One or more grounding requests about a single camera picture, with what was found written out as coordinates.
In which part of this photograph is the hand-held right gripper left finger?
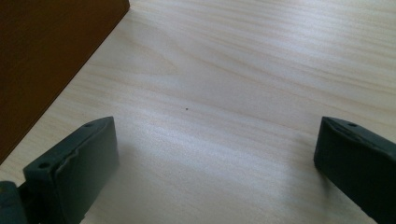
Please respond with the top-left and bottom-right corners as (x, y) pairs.
(22, 116), (120, 224)

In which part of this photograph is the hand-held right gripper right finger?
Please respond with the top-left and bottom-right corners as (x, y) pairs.
(313, 116), (396, 224)

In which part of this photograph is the brown wooden board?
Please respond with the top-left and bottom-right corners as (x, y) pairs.
(0, 0), (131, 166)

